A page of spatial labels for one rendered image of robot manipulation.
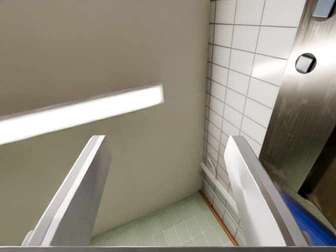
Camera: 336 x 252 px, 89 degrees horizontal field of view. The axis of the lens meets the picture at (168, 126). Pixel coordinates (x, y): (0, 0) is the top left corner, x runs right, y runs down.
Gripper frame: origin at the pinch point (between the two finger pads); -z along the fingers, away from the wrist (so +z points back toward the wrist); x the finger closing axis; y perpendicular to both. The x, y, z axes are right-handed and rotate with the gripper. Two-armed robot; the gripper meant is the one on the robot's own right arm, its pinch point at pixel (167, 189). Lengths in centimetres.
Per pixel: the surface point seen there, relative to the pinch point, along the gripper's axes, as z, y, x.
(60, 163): -59, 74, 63
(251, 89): -67, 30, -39
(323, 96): -43, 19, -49
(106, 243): -42, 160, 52
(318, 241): -17, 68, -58
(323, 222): -22, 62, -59
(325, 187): -29, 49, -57
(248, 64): -72, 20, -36
